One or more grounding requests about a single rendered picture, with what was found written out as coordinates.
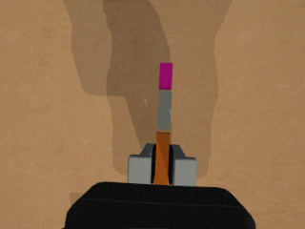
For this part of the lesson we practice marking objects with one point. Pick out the small magenta block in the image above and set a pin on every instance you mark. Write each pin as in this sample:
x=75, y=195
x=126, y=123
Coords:
x=165, y=76

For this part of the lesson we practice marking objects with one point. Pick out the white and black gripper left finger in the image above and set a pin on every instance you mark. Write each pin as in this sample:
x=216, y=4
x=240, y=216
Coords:
x=141, y=168

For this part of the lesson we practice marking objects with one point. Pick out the grey rod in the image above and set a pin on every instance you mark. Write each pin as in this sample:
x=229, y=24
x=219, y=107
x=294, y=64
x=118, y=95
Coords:
x=164, y=110

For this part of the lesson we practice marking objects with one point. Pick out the orange rod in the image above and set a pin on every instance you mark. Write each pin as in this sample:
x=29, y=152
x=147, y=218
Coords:
x=162, y=158

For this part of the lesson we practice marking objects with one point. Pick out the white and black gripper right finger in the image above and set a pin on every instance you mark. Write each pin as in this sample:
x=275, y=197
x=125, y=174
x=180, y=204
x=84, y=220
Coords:
x=182, y=169

